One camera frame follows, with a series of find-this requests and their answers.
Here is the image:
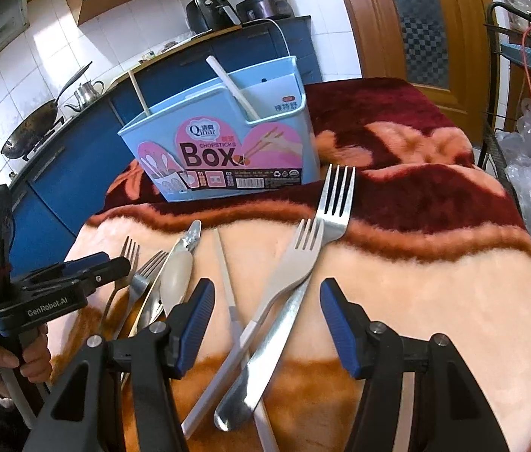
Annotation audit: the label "dark rice cooker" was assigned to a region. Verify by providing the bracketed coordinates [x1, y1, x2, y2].
[236, 0, 291, 22]

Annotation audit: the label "wooden chopstick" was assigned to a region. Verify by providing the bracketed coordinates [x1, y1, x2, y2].
[129, 70, 149, 116]

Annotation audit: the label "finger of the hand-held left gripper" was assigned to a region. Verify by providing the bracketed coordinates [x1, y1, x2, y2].
[73, 258, 133, 296]
[21, 253, 111, 289]

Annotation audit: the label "maroon and peach blanket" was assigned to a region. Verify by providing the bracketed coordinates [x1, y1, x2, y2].
[61, 78, 531, 452]

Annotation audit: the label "wooden door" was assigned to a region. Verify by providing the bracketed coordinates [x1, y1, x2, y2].
[336, 0, 501, 118]

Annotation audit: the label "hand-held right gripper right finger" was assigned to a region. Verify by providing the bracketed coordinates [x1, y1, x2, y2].
[319, 279, 520, 452]

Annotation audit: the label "steel kettle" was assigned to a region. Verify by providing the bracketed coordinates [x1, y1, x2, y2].
[64, 80, 105, 107]

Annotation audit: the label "black wok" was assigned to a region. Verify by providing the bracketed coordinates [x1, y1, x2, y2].
[1, 61, 93, 161]

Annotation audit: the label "white chopstick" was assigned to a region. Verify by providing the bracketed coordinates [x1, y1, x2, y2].
[206, 55, 259, 121]

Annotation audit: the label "metal chopstick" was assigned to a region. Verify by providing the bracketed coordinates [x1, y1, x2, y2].
[212, 228, 279, 452]

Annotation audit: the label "black air fryer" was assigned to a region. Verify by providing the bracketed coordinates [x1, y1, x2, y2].
[185, 0, 242, 34]

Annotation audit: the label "blue kitchen cabinets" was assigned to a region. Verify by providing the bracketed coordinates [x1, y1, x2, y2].
[6, 16, 323, 264]

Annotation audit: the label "black metal rack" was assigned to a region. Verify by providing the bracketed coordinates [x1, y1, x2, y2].
[479, 2, 531, 227]

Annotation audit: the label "white power cable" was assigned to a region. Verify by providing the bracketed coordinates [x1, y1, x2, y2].
[242, 18, 292, 60]

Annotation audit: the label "small steel fork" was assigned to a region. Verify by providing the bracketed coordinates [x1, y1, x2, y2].
[98, 237, 140, 340]
[115, 250, 168, 340]

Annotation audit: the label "white handled fork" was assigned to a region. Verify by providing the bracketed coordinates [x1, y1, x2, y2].
[181, 219, 326, 441]

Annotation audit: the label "beige spoon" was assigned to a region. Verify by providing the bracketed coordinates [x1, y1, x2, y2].
[150, 250, 194, 325]

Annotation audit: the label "light blue utensil box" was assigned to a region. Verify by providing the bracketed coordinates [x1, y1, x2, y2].
[119, 55, 315, 203]

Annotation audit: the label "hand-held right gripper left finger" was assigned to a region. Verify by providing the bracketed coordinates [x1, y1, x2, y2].
[23, 279, 216, 452]

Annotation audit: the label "large steel fork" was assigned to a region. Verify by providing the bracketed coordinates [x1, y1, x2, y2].
[215, 164, 356, 432]

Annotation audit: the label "person's left hand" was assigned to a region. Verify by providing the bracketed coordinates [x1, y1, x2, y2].
[0, 325, 53, 385]

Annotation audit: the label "white paper packet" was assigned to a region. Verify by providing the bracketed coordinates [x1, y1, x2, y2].
[242, 75, 306, 116]

